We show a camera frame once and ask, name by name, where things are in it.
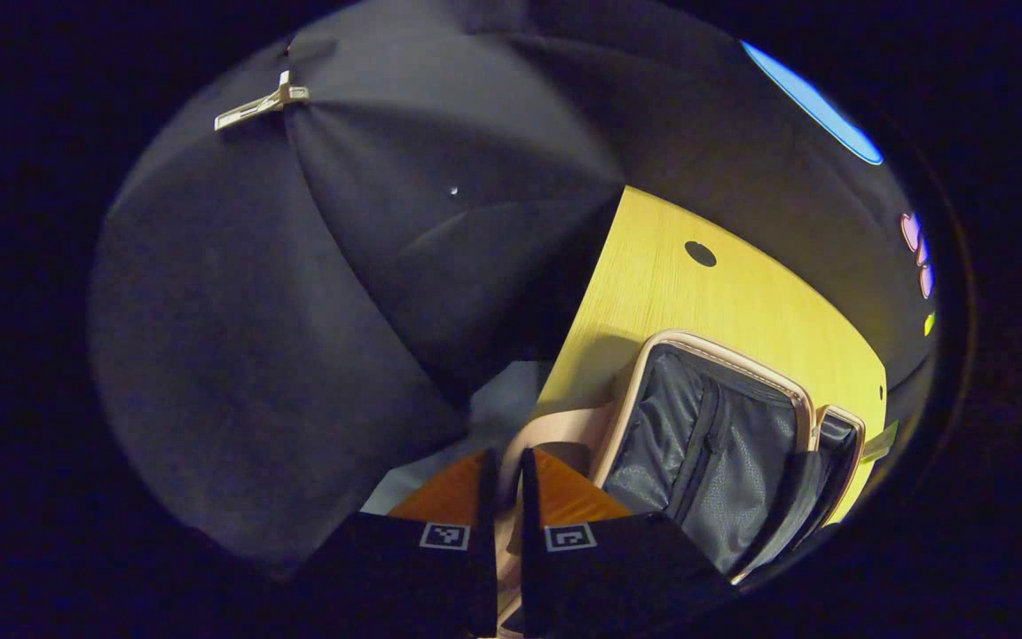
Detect pale green skincare tube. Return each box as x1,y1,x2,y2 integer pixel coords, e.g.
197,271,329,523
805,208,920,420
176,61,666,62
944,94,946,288
861,421,900,464

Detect pink suitcase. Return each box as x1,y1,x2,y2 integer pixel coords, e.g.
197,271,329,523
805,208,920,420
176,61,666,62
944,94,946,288
495,328,869,636

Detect black backdrop cloth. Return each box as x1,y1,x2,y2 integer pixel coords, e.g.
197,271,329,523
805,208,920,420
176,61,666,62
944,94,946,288
90,0,938,578

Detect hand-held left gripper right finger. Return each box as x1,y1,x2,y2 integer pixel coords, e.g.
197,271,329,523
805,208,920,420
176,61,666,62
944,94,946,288
518,446,738,639

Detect white plastic clip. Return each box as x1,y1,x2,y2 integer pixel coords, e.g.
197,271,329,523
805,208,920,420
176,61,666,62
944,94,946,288
214,71,311,132

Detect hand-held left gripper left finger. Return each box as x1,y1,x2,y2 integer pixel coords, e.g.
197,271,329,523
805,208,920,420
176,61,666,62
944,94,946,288
294,447,499,639

